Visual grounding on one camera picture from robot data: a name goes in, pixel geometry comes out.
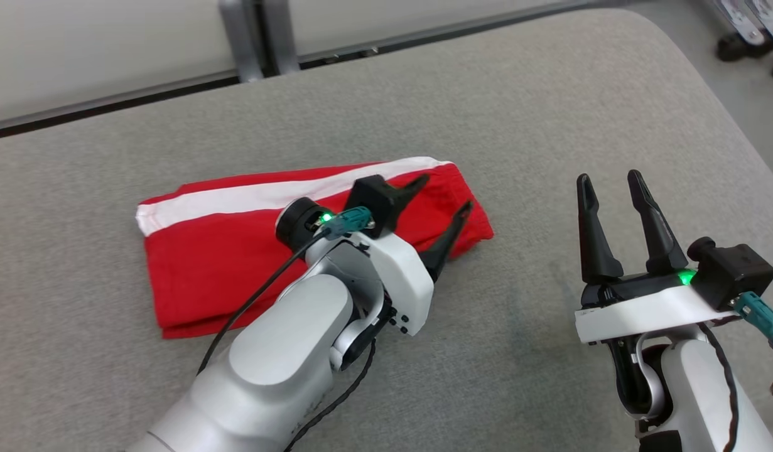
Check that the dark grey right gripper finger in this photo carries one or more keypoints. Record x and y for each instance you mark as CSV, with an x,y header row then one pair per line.
x,y
596,245
659,238

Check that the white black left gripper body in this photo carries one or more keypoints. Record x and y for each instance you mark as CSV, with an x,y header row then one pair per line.
x,y
399,276

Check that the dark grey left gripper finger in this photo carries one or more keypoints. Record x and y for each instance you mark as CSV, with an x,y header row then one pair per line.
x,y
411,188
446,248

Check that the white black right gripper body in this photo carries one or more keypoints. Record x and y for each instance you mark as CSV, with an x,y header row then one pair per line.
x,y
650,314

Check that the red shorts with white stripe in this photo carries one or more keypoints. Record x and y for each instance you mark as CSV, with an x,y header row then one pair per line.
x,y
204,263

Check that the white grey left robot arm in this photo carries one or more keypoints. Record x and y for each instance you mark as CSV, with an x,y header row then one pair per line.
x,y
279,364

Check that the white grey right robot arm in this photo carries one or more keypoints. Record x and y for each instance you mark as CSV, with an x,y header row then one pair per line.
x,y
700,389

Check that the grey fabric sofa cushion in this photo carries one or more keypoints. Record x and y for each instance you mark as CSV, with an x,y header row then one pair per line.
x,y
549,125

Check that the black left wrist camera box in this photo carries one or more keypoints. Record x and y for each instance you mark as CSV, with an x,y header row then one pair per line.
x,y
370,198

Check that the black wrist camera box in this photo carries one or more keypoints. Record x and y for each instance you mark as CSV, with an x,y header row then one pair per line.
x,y
370,198
735,270

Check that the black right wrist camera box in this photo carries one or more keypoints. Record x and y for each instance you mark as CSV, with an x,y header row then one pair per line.
x,y
735,270

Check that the grey wall base rail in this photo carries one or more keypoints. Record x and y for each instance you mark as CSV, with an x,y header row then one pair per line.
x,y
110,105
424,39

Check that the grey rounded post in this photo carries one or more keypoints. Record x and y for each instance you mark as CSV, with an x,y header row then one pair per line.
x,y
242,37
281,34

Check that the silver metal stand frame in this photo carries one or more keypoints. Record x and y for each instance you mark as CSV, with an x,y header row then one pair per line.
x,y
744,19

